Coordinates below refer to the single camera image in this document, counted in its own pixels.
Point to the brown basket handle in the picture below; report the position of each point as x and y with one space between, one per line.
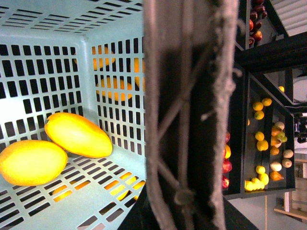
189 48

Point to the yellow mango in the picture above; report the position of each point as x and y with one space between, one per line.
32 162
78 135

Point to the light blue plastic basket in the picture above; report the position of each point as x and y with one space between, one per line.
82 57

